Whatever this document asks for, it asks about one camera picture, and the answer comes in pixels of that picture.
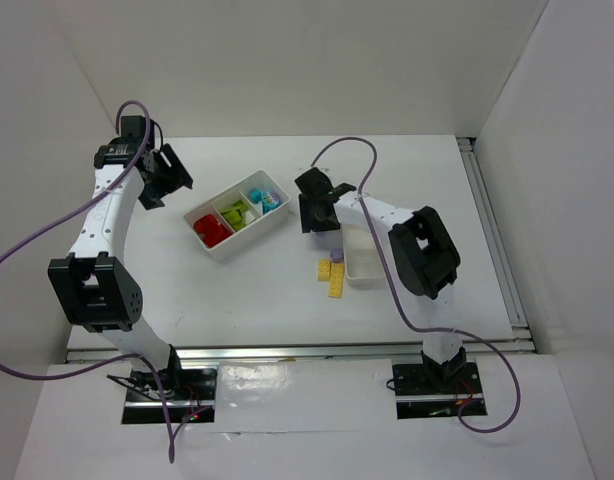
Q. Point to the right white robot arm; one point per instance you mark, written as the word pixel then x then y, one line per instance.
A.
pixel 424 256

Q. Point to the teal rounded printed lego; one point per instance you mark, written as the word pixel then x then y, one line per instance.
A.
pixel 270 201

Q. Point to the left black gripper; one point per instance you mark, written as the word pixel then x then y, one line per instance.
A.
pixel 163 177

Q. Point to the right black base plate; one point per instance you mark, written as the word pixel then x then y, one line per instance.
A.
pixel 417 398

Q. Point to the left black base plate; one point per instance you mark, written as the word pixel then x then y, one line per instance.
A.
pixel 191 400

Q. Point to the aluminium front rail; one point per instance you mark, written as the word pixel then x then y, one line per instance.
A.
pixel 516 346

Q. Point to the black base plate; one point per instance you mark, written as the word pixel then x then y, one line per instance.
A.
pixel 191 400
pixel 417 398

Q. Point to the yellow long lego plate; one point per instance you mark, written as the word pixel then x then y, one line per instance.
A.
pixel 336 280

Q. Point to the white divided container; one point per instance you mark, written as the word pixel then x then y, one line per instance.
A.
pixel 249 235
pixel 363 268

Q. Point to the left white divided container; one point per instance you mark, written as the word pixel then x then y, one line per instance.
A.
pixel 249 235

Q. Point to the yellow square lego brick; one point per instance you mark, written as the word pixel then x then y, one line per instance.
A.
pixel 323 270

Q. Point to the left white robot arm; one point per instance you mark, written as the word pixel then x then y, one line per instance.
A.
pixel 92 284

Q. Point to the right white divided container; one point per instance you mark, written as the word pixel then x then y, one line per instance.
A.
pixel 363 268

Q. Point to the red sloped lego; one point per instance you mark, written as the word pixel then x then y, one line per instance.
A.
pixel 215 234

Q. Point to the small teal lego brick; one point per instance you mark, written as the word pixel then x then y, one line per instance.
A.
pixel 255 196

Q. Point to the green long lego brick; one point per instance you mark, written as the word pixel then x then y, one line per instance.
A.
pixel 239 215

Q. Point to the light purple small lego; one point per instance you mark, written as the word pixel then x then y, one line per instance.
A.
pixel 337 255

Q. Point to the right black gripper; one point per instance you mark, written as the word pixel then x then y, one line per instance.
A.
pixel 313 211

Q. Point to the red apple shaped lego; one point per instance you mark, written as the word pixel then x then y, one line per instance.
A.
pixel 206 226

